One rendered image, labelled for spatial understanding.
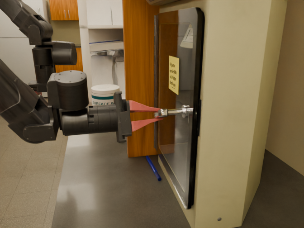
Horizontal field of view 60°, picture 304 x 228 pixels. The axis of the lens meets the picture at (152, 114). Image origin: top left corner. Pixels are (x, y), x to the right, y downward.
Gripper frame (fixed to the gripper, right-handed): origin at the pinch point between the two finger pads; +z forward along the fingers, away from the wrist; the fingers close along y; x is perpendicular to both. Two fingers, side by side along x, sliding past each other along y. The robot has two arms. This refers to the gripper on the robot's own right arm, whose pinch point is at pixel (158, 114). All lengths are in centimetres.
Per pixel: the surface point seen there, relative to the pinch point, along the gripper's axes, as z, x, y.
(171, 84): 4.1, 1.7, 6.7
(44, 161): -69, 242, -28
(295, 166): 48, 19, -19
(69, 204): -21.2, 14.2, -19.9
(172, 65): 4.1, -0.2, 10.6
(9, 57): -156, 457, 146
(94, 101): -13, 66, 11
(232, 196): 13.3, -3.9, -18.3
